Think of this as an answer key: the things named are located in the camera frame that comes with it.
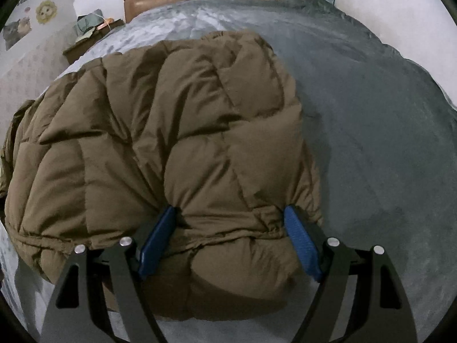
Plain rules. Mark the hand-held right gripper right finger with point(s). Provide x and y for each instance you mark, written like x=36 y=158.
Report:
x=301 y=243

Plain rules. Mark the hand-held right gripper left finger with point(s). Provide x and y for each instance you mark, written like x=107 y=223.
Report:
x=157 y=243

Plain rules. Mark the brown puffer jacket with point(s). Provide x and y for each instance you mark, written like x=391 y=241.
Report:
x=171 y=157

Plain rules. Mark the grey plush blanket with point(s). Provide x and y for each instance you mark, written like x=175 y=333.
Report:
x=375 y=132

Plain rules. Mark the wooden nightstand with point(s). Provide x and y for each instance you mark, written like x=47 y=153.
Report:
x=84 y=48

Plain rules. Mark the pile of clutter on nightstand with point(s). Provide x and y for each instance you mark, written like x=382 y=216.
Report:
x=92 y=25

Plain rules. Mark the cat wall picture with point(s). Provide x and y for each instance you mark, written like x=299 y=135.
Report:
x=16 y=30

